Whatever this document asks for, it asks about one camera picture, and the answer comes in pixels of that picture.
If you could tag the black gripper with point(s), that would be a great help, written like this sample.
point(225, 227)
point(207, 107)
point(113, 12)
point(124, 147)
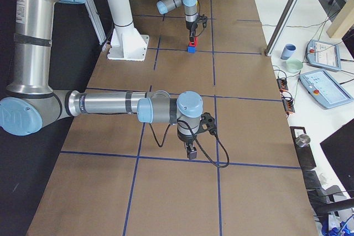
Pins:
point(191, 27)
point(186, 137)

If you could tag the red cube block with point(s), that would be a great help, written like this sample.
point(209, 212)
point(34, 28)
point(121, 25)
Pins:
point(193, 41)

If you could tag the blue cube block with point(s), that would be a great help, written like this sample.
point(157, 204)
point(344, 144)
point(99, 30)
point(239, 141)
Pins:
point(191, 49)

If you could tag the blue cup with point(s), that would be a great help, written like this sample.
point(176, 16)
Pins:
point(288, 51)

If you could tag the far orange black connector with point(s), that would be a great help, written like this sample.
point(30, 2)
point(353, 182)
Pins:
point(282, 84)

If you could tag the orange black connector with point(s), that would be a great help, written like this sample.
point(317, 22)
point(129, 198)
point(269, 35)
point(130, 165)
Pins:
point(282, 84)
point(288, 104)

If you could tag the light green bowl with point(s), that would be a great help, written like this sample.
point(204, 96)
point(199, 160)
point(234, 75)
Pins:
point(294, 65)

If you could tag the near orange black connector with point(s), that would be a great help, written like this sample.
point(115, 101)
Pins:
point(288, 104)

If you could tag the silver metal cylinder weight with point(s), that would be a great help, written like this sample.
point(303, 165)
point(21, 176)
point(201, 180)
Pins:
point(302, 140)

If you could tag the black rectangular block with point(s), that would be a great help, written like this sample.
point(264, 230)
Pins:
point(305, 156)

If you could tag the far teach pendant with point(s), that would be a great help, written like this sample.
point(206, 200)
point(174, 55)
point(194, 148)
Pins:
point(324, 55)

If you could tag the teach pendant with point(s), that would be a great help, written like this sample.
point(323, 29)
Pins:
point(325, 89)
point(324, 55)

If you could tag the near teach pendant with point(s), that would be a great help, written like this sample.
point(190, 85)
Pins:
point(325, 89)

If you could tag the black monitor corner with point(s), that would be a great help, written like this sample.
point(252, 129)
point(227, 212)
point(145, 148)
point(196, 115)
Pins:
point(338, 149)

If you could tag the wooden plank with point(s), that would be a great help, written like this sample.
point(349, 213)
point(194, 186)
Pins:
point(343, 21)

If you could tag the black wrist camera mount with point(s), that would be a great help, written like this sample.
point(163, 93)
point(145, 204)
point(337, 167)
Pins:
point(207, 124)

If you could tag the white pedestal column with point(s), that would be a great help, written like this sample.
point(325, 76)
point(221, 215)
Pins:
point(126, 43)

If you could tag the aluminium frame post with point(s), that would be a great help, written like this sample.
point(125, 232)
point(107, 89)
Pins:
point(282, 23)

